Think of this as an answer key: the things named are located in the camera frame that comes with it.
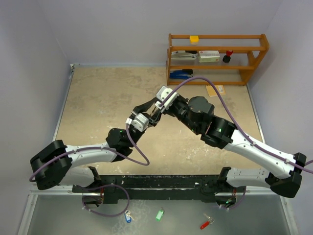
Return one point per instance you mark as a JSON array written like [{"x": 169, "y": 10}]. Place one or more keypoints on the white and red box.
[{"x": 208, "y": 56}]

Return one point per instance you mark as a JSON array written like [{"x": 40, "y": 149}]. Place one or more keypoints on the aluminium table frame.
[{"x": 99, "y": 98}]

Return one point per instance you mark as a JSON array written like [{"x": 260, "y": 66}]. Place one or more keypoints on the wooden shelf rack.
[{"x": 248, "y": 53}]

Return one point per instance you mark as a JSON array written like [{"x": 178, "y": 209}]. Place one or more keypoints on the green key tag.
[{"x": 159, "y": 215}]

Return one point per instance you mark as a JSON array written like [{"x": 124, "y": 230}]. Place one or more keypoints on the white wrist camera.
[
  {"x": 138, "y": 121},
  {"x": 165, "y": 98}
]

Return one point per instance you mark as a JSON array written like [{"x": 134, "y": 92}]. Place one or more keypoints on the large metal keyring with clips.
[{"x": 156, "y": 112}]

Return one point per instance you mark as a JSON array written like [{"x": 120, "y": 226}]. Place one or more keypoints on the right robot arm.
[{"x": 277, "y": 171}]

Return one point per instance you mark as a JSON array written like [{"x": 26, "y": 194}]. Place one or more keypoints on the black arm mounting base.
[{"x": 205, "y": 188}]

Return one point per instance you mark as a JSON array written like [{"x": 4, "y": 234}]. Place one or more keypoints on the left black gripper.
[{"x": 145, "y": 107}]

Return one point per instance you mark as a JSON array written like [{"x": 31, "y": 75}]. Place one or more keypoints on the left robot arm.
[{"x": 60, "y": 163}]

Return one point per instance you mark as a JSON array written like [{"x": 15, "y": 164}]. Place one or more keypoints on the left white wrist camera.
[{"x": 138, "y": 121}]

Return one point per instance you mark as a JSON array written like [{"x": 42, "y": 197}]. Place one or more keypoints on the key with blue tag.
[{"x": 128, "y": 216}]

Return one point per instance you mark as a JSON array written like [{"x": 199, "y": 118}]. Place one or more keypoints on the yellow box on shelf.
[{"x": 193, "y": 39}]

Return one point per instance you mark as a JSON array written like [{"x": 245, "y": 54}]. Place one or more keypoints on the brown envelope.
[{"x": 211, "y": 91}]

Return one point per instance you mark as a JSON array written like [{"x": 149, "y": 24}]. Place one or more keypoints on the blue stapler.
[{"x": 181, "y": 74}]

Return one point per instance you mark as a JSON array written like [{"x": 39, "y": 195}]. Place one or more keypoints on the red and black stamp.
[{"x": 227, "y": 56}]

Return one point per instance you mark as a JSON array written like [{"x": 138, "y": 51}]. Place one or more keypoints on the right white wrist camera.
[{"x": 165, "y": 98}]

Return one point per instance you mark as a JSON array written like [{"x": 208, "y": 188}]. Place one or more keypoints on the key with red tag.
[{"x": 209, "y": 220}]

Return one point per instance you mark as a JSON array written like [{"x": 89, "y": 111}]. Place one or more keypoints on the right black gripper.
[{"x": 169, "y": 111}]

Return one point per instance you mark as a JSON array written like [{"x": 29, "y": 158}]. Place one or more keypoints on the grey stapler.
[{"x": 184, "y": 55}]

